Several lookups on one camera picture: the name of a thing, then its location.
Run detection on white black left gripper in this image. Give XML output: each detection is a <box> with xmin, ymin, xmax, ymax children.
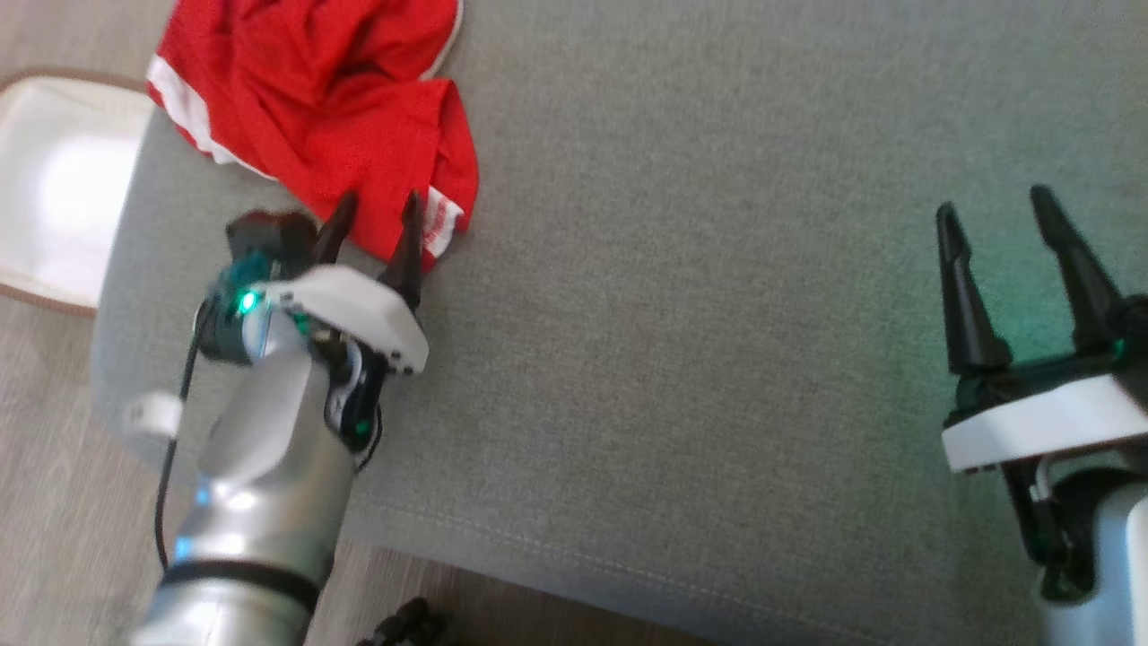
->
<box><xmin>196</xmin><ymin>190</ymin><xmax>430</xmax><ymax>450</ymax></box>

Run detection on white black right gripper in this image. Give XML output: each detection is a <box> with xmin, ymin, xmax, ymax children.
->
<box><xmin>935</xmin><ymin>184</ymin><xmax>1148</xmax><ymax>580</ymax></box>

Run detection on red shorts with white trim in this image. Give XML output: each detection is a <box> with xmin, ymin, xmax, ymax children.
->
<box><xmin>146</xmin><ymin>0</ymin><xmax>480</xmax><ymax>274</ymax></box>

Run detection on white basket with brown rim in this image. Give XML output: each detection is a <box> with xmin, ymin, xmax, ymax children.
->
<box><xmin>0</xmin><ymin>67</ymin><xmax>156</xmax><ymax>317</ymax></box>

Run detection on black cable with teal plug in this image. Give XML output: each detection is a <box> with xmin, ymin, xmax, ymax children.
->
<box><xmin>123</xmin><ymin>254</ymin><xmax>272</xmax><ymax>572</ymax></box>

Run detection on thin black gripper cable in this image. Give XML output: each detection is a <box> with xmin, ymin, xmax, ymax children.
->
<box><xmin>354</xmin><ymin>408</ymin><xmax>387</xmax><ymax>474</ymax></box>

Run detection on black ribbed hose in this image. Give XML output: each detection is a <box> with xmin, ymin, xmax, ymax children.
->
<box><xmin>357</xmin><ymin>597</ymin><xmax>447</xmax><ymax>646</ymax></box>

